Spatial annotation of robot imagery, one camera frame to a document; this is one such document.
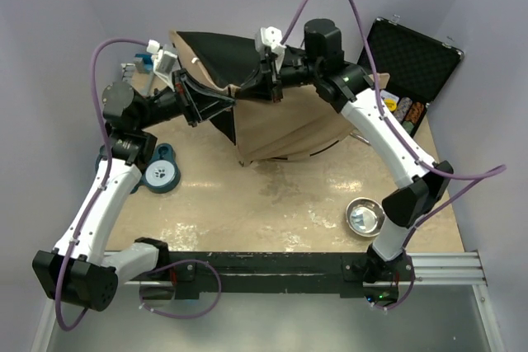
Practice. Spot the steel pet bowl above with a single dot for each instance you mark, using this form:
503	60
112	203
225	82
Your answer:
365	217

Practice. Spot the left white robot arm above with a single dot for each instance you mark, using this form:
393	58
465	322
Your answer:
77	271

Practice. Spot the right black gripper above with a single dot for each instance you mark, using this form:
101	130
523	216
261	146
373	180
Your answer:
260	84

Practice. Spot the tan black pet tent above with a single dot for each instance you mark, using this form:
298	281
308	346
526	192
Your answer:
257	129

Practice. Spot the black poker chip case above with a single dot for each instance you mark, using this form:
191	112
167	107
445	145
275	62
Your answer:
418	66

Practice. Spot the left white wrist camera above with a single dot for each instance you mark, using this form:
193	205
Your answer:
165	62

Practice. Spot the yellow dealer button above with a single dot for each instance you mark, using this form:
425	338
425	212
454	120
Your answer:
391	104

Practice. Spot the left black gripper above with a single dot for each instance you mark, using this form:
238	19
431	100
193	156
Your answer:
200	103

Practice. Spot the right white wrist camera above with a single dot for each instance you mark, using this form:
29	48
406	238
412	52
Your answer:
270	38

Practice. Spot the teal pet bowl holder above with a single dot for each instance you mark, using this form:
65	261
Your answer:
161	172

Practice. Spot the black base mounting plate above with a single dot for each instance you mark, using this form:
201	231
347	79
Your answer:
345	274

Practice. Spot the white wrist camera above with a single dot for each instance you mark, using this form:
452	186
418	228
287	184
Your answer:
165	62
270	38

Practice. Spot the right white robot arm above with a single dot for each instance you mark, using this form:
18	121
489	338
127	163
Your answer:
350	91

